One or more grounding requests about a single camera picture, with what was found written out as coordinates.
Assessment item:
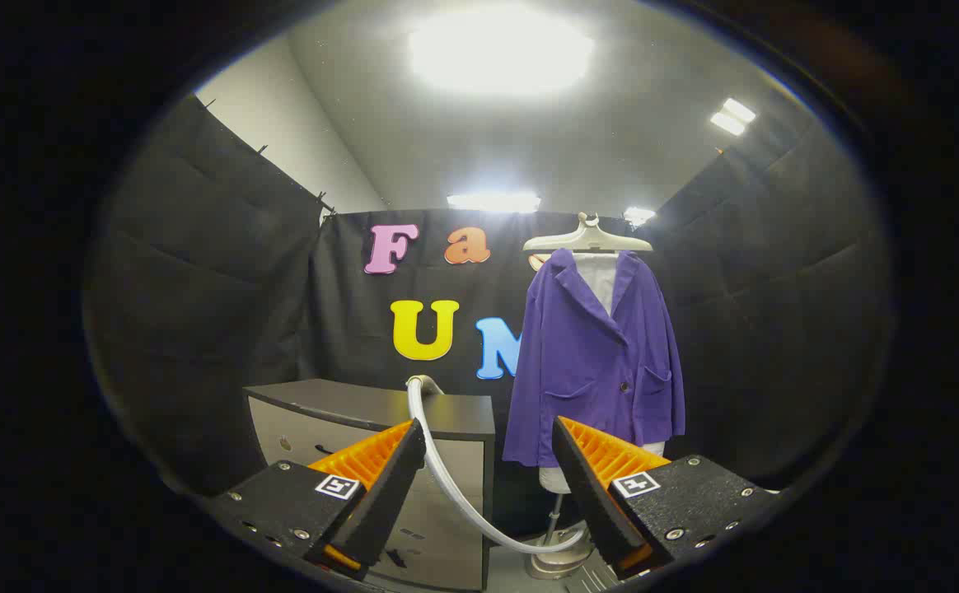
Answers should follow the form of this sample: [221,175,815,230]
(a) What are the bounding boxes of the white clothes hanger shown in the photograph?
[523,212,653,254]

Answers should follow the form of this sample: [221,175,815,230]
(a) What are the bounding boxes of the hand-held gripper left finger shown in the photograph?
[199,418,428,581]

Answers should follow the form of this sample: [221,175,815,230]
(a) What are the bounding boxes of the large ceiling light panel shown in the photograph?
[409,8,596,96]

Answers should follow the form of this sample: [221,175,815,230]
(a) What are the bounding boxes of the grey garment steamer base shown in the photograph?
[529,527,620,592]

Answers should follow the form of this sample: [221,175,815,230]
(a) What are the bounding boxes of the double ceiling light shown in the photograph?
[710,97,756,137]

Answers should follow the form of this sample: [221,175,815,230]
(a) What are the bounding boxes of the purple jacket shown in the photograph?
[503,249,686,469]

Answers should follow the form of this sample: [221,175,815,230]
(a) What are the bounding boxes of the long ceiling light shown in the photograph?
[447,192,542,213]

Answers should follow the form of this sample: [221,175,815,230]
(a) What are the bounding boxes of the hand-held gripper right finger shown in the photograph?
[551,416,781,581]

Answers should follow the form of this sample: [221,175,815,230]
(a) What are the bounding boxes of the white mannequin torso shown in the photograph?
[539,251,667,495]

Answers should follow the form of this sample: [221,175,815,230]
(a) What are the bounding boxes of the black backdrop cloth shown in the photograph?
[84,95,892,528]

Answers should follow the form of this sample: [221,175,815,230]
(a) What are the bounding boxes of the grey cabinet with dark top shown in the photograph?
[245,379,497,591]

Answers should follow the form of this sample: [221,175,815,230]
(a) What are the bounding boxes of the white steamer hose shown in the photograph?
[408,385,589,555]

